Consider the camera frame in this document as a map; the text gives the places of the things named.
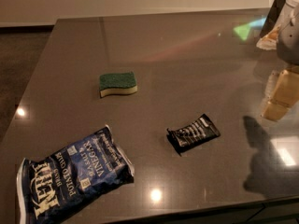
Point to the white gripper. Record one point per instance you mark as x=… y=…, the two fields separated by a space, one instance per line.
x=289 y=44

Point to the black rxbar chocolate wrapper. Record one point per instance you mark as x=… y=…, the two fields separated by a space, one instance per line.
x=193 y=135

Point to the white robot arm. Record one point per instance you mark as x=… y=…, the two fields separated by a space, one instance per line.
x=279 y=11

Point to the green and yellow sponge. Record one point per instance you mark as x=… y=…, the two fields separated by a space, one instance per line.
x=117 y=84

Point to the blue kettle chips bag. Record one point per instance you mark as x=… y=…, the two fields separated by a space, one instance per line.
x=54 y=189

